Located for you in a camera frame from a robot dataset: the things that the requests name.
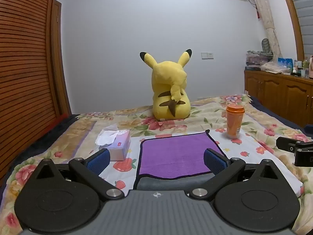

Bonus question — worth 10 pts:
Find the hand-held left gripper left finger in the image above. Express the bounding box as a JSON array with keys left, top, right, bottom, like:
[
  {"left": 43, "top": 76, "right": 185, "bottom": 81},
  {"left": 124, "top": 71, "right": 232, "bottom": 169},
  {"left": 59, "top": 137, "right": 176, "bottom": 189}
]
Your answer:
[{"left": 37, "top": 149, "right": 124, "bottom": 199}]

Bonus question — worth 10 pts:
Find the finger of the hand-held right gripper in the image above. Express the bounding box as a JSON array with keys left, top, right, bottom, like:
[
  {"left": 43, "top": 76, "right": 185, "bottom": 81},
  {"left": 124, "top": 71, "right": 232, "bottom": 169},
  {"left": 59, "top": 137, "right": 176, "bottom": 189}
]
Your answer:
[{"left": 276, "top": 137, "right": 297, "bottom": 153}]

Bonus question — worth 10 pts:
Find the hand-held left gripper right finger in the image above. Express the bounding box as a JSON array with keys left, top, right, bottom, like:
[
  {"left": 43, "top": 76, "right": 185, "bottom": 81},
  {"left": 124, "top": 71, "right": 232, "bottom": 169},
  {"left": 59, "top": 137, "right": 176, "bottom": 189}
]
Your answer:
[{"left": 190, "top": 148, "right": 277, "bottom": 199}]

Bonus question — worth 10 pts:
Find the purple towel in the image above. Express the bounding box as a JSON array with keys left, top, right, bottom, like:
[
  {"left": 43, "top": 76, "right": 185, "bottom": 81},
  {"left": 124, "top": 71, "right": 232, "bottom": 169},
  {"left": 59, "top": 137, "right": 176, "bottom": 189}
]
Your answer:
[{"left": 136, "top": 129, "right": 228, "bottom": 180}]

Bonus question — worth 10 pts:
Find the pink tissue box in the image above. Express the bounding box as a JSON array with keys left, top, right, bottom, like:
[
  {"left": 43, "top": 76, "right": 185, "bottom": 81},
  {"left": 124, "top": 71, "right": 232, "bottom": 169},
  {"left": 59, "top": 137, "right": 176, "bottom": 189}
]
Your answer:
[{"left": 95, "top": 124, "right": 132, "bottom": 162}]

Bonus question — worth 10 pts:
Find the dark blue bed sheet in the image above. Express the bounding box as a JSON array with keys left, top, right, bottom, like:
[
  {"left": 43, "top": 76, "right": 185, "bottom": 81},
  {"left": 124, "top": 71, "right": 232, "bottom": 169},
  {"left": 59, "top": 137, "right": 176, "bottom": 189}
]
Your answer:
[{"left": 249, "top": 95, "right": 313, "bottom": 137}]

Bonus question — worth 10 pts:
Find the floral blanket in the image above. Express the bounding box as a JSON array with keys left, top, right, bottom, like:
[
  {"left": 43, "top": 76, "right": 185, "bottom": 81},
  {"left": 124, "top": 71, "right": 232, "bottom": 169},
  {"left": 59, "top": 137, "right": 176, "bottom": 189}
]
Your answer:
[{"left": 0, "top": 94, "right": 313, "bottom": 235}]

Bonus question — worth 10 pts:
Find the orange lidded cup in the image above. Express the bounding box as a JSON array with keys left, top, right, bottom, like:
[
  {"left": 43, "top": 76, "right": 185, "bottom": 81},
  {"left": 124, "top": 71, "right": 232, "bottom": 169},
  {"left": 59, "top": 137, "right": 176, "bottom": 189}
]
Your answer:
[{"left": 225, "top": 104, "right": 245, "bottom": 139}]

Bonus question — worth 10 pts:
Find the wooden cabinet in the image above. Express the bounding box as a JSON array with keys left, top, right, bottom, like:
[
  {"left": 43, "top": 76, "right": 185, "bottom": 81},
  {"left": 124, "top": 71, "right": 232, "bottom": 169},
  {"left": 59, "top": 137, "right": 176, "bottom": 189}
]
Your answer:
[{"left": 244, "top": 70, "right": 313, "bottom": 128}]

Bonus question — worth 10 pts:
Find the grey towel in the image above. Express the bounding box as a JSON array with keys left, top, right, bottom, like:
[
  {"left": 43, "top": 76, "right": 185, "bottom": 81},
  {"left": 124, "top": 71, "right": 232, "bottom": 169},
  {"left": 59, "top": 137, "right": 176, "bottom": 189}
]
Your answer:
[{"left": 135, "top": 172, "right": 216, "bottom": 192}]

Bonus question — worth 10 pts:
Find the white plastic bag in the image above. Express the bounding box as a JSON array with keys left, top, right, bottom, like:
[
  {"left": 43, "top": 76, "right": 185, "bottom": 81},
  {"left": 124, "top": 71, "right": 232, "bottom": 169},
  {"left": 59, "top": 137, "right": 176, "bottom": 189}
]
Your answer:
[{"left": 260, "top": 61, "right": 284, "bottom": 74}]

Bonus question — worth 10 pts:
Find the blue tissue packet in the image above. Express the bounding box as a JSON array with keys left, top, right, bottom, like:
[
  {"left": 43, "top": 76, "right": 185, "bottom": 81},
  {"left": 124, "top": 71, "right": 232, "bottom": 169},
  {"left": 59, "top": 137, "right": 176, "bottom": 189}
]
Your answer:
[{"left": 277, "top": 57, "right": 294, "bottom": 70}]

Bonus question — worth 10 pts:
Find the yellow plush toy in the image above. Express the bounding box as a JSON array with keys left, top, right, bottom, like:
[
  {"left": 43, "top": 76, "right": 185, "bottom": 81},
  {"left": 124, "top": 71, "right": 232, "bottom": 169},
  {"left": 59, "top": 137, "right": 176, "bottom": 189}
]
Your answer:
[{"left": 139, "top": 49, "right": 192, "bottom": 121}]

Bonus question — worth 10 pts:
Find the stack of folded cloths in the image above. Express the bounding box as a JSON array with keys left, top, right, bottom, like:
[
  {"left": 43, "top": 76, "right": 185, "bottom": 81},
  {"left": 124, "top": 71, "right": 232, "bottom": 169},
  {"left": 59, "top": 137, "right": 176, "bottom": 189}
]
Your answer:
[{"left": 245, "top": 50, "right": 273, "bottom": 67}]

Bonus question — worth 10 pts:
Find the dark hand fan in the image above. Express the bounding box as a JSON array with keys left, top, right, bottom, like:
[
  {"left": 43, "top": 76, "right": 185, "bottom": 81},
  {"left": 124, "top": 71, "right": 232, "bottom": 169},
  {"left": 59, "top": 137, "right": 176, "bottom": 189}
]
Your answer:
[{"left": 261, "top": 38, "right": 271, "bottom": 53}]

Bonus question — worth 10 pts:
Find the wooden louvered wardrobe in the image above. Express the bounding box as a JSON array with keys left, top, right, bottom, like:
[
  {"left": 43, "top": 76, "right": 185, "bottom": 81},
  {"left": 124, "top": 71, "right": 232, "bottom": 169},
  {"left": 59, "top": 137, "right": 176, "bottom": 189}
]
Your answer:
[{"left": 0, "top": 0, "right": 73, "bottom": 185}]

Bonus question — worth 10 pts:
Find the cream lace curtain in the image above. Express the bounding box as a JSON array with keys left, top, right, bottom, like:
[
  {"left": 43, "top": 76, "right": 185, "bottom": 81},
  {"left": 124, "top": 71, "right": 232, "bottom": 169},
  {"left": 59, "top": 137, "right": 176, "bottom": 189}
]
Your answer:
[{"left": 245, "top": 0, "right": 282, "bottom": 57}]

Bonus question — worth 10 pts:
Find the grey window blind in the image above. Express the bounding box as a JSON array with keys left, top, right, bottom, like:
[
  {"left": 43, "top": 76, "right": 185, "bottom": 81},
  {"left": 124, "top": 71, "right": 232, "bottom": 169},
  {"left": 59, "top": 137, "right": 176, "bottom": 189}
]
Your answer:
[{"left": 286, "top": 0, "right": 313, "bottom": 56}]

